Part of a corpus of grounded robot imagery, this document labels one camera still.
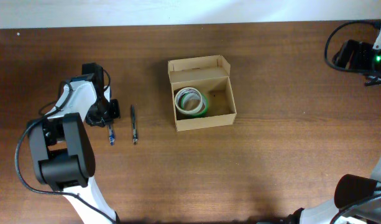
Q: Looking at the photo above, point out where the beige masking tape roll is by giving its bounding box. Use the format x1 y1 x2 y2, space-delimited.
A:
174 87 203 115

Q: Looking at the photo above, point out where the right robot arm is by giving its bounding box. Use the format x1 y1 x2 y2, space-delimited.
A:
276 20 381 223

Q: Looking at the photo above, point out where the blue ballpoint pen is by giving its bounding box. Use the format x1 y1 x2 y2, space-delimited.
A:
108 124 115 146

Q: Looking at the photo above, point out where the grey ballpoint pen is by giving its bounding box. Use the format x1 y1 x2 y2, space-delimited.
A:
131 105 138 144

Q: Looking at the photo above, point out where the brown cardboard box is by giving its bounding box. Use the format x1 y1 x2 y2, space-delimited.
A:
168 55 237 131

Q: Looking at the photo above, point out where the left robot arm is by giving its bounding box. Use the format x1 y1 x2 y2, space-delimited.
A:
20 78 119 223

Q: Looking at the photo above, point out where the green tape roll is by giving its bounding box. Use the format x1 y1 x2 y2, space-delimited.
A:
180 93 208 118

